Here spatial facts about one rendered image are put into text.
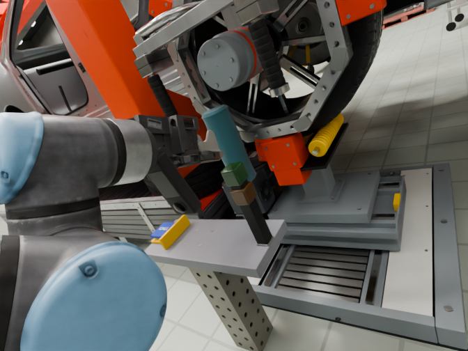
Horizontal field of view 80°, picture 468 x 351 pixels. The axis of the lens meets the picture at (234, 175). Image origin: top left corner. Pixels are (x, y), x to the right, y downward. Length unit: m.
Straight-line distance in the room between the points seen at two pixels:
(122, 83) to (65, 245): 0.88
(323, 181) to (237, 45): 0.63
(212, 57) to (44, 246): 0.63
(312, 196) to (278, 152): 0.33
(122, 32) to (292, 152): 0.71
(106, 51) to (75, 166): 0.77
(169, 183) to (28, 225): 0.19
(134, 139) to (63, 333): 0.24
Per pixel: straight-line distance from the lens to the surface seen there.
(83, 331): 0.21
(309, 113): 0.88
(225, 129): 0.86
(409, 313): 0.97
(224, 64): 0.75
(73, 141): 0.34
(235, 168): 0.57
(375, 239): 1.09
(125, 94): 1.08
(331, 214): 1.10
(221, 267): 0.70
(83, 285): 0.20
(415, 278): 1.05
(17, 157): 0.32
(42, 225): 0.34
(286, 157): 0.93
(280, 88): 0.61
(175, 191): 0.45
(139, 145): 0.38
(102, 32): 1.10
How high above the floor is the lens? 0.85
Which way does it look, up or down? 21 degrees down
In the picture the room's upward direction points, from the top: 25 degrees counter-clockwise
